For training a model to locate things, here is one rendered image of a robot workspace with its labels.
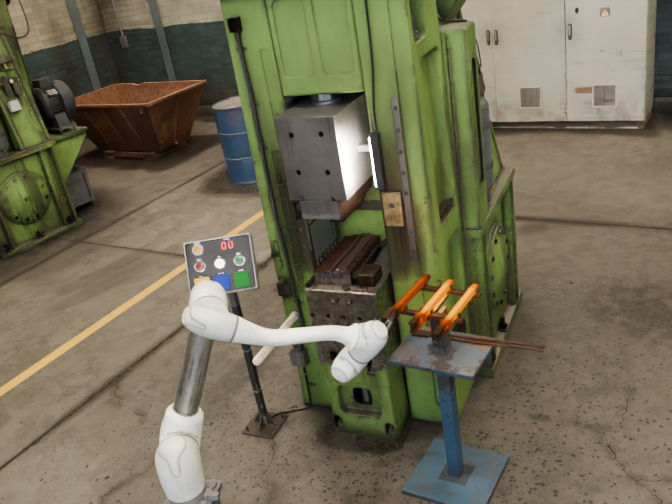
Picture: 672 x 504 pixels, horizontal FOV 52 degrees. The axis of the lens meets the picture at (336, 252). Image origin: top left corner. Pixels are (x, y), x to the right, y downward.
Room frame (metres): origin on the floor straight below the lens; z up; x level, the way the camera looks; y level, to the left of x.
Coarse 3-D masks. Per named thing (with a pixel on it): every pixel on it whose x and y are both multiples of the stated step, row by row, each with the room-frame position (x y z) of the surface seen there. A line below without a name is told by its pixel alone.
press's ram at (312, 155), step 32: (352, 96) 3.28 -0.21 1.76; (288, 128) 3.09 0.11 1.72; (320, 128) 3.01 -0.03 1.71; (352, 128) 3.14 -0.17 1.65; (288, 160) 3.10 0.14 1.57; (320, 160) 3.02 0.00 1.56; (352, 160) 3.09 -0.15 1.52; (288, 192) 3.12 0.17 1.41; (320, 192) 3.04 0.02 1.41; (352, 192) 3.04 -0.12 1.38
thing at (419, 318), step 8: (448, 280) 2.70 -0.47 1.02; (440, 288) 2.64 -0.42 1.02; (448, 288) 2.65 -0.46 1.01; (440, 296) 2.58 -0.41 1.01; (432, 304) 2.52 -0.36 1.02; (416, 312) 2.47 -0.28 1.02; (424, 312) 2.47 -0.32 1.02; (416, 320) 2.40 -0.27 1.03; (424, 320) 2.44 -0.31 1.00; (416, 328) 2.40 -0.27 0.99
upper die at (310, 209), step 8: (368, 184) 3.33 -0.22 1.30; (360, 192) 3.24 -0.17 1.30; (304, 200) 3.08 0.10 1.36; (312, 200) 3.07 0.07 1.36; (352, 200) 3.14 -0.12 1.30; (304, 208) 3.09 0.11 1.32; (312, 208) 3.07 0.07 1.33; (320, 208) 3.05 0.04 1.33; (328, 208) 3.03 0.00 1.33; (336, 208) 3.01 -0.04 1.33; (344, 208) 3.05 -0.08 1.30; (304, 216) 3.09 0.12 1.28; (312, 216) 3.07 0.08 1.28; (320, 216) 3.05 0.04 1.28; (328, 216) 3.03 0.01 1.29; (336, 216) 3.01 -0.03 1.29
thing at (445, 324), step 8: (472, 288) 2.59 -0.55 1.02; (464, 296) 2.54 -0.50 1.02; (472, 296) 2.56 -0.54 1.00; (456, 304) 2.49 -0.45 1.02; (464, 304) 2.49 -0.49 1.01; (456, 312) 2.43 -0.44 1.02; (440, 320) 2.38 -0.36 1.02; (448, 320) 2.37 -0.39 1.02; (440, 328) 2.32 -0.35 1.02; (448, 328) 2.36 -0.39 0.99; (440, 336) 2.30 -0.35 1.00
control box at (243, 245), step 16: (208, 240) 3.22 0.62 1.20; (224, 240) 3.21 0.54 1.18; (240, 240) 3.20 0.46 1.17; (192, 256) 3.19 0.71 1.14; (208, 256) 3.18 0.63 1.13; (224, 256) 3.17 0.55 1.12; (192, 272) 3.15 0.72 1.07; (208, 272) 3.14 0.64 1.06; (224, 272) 3.13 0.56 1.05; (256, 272) 3.14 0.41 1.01; (192, 288) 3.11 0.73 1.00; (240, 288) 3.08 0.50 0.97; (256, 288) 3.10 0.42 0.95
